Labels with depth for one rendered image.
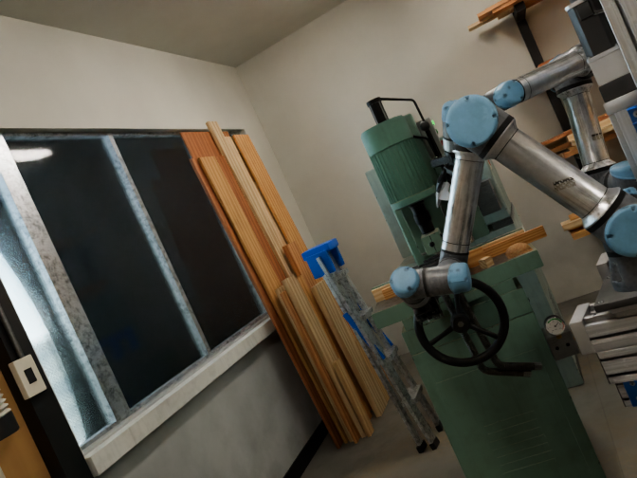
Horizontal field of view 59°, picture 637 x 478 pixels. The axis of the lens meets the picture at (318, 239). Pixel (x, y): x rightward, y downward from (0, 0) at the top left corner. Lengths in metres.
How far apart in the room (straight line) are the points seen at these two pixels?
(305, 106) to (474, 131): 3.38
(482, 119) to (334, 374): 2.35
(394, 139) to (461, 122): 0.72
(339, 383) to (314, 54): 2.54
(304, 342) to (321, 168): 1.73
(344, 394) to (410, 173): 1.77
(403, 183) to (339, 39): 2.69
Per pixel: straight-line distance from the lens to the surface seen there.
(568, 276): 4.50
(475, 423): 2.15
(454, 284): 1.43
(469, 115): 1.35
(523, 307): 2.03
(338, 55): 4.59
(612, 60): 1.74
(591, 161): 2.12
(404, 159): 2.04
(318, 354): 3.42
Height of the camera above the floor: 1.28
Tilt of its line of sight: 2 degrees down
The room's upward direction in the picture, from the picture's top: 24 degrees counter-clockwise
